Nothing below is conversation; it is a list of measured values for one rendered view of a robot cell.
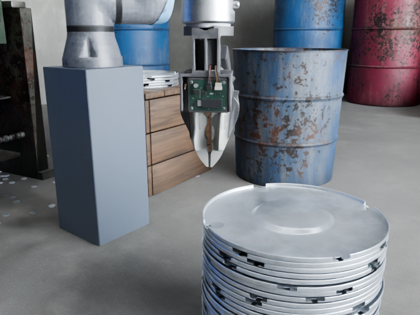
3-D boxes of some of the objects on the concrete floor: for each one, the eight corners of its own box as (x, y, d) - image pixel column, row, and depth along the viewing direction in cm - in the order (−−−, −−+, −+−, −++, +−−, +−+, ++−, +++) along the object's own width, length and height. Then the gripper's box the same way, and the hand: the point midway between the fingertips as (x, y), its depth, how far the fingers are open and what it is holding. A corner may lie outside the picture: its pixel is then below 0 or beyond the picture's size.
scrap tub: (346, 165, 178) (357, 48, 165) (324, 198, 142) (335, 51, 129) (253, 154, 197) (256, 47, 184) (212, 180, 161) (212, 49, 148)
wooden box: (212, 169, 173) (212, 83, 164) (149, 197, 143) (145, 94, 133) (139, 154, 195) (136, 77, 185) (72, 176, 165) (63, 85, 155)
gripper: (170, 25, 56) (174, 178, 62) (239, 25, 55) (237, 180, 61) (180, 27, 64) (183, 161, 70) (240, 27, 63) (238, 163, 69)
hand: (210, 157), depth 68 cm, fingers closed
